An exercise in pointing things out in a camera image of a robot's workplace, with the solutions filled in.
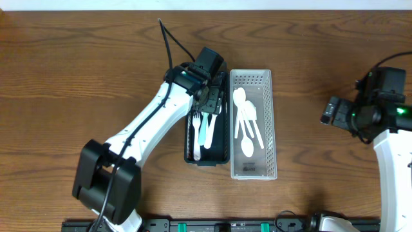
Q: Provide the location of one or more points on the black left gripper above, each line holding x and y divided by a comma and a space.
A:
210, 99

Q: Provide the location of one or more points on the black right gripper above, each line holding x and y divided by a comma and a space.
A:
337, 113

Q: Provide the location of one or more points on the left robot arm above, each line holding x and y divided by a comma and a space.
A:
109, 176

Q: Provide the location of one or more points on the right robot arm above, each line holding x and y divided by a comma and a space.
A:
386, 124

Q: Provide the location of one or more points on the clear white plastic basket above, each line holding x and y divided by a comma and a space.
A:
258, 88

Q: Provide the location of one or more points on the dark green plastic basket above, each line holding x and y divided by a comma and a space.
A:
219, 151

